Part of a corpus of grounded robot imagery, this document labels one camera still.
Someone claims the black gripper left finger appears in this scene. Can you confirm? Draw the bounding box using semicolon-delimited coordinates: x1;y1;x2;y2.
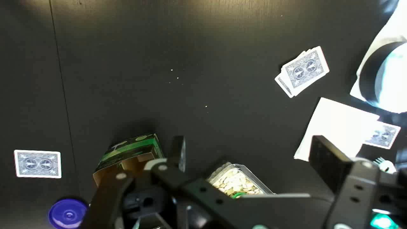
82;135;208;229

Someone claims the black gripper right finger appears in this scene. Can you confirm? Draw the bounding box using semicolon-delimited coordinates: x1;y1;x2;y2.
308;135;407;229

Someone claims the dark green cardboard bottle package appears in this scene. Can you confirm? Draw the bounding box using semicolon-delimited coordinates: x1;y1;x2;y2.
93;133;167;185

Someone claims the beige paper sheet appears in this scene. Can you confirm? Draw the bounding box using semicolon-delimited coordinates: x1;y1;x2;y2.
293;97;382;163

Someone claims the single blue playing card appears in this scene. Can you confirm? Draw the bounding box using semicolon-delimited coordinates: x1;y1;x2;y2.
363;120;402;151
13;149;64;180

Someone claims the clear plastic food container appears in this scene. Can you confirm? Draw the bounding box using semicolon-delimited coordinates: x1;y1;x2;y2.
206;162;274;200

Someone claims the deck of blue playing cards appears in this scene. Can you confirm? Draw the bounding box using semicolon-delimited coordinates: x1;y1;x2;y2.
274;45;332;101

